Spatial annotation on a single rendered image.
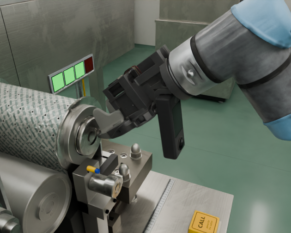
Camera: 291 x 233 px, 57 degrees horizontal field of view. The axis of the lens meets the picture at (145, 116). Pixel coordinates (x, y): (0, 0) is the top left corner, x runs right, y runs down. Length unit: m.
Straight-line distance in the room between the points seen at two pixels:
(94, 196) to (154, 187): 0.38
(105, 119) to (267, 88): 0.27
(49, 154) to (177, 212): 0.45
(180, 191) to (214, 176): 1.44
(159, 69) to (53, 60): 0.58
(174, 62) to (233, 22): 0.09
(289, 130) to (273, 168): 2.17
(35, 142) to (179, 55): 0.30
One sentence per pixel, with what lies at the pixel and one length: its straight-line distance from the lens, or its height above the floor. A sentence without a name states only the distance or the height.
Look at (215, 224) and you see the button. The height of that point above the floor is 0.92.
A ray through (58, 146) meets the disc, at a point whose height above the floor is 1.27.
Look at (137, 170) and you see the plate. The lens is 0.77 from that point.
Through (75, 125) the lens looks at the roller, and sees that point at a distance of 0.49.
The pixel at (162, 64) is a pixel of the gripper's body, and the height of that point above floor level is 1.41.
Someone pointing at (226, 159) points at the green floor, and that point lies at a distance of 2.52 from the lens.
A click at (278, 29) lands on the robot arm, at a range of 0.34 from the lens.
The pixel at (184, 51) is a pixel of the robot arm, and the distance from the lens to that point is 0.37.
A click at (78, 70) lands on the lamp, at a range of 1.03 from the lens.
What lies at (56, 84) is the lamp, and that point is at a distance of 0.94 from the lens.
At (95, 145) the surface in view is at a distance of 0.54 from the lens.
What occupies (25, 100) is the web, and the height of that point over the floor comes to 1.31.
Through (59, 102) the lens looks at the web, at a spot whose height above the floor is 1.31.
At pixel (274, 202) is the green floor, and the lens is 2.27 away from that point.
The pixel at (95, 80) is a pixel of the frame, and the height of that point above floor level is 0.98.
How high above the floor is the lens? 1.54
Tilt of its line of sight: 31 degrees down
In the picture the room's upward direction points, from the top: straight up
